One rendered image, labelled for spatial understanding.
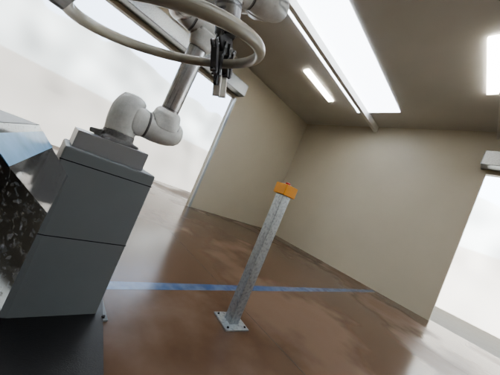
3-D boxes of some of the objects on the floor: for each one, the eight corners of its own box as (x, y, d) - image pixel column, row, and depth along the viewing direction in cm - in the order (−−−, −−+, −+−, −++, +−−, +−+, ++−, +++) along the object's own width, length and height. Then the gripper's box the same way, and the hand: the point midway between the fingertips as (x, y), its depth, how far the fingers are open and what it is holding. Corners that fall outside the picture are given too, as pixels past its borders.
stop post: (248, 331, 165) (306, 191, 168) (225, 332, 153) (288, 182, 156) (234, 312, 181) (287, 186, 184) (213, 312, 170) (270, 177, 173)
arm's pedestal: (-8, 267, 125) (53, 132, 127) (95, 272, 158) (142, 166, 160) (-37, 332, 87) (50, 140, 90) (107, 321, 121) (167, 181, 123)
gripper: (229, 33, 87) (222, 99, 93) (202, 12, 73) (196, 91, 79) (246, 32, 84) (238, 101, 90) (222, 10, 70) (214, 94, 76)
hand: (219, 87), depth 84 cm, fingers closed on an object, 3 cm apart
